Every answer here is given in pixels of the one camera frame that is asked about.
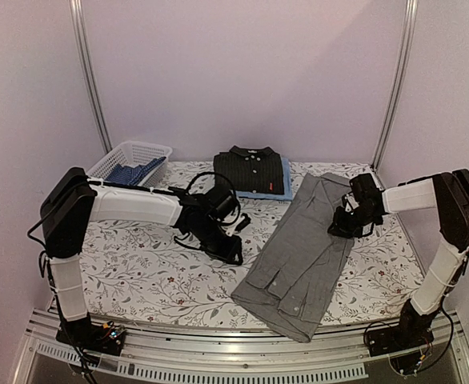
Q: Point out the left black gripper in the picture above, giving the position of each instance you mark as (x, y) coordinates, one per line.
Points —
(229, 254)

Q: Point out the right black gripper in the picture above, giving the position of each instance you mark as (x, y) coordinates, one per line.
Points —
(340, 229)

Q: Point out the grey long sleeve shirt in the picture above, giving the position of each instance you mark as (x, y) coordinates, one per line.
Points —
(292, 281)

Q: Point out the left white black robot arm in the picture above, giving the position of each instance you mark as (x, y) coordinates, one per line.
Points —
(214, 218)

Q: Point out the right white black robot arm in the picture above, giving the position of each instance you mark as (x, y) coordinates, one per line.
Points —
(442, 199)

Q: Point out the folded light blue shirt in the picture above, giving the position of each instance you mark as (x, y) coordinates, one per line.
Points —
(287, 196)

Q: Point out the folded black striped shirt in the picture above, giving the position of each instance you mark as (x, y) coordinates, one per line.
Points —
(250, 170)

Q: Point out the floral patterned tablecloth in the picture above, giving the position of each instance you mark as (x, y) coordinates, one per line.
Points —
(137, 272)

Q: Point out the blue checked shirt in basket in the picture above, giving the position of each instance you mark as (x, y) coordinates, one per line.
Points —
(133, 175)

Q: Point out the white plastic laundry basket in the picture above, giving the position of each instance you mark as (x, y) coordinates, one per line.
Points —
(132, 154)

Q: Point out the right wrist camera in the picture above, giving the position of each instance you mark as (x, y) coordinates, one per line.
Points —
(349, 203)

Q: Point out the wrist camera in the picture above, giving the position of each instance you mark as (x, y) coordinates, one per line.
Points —
(240, 224)
(349, 203)

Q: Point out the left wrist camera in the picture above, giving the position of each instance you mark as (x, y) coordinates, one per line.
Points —
(240, 224)

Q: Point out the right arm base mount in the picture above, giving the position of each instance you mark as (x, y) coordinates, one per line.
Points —
(398, 334)

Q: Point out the aluminium front rail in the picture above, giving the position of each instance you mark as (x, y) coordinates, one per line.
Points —
(158, 353)

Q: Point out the right aluminium frame post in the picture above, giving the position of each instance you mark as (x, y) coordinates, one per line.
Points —
(406, 42)

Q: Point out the aluminium frame post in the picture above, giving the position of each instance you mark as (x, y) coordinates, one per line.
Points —
(406, 42)
(79, 25)

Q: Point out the left aluminium frame post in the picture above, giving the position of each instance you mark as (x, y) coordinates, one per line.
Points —
(79, 25)

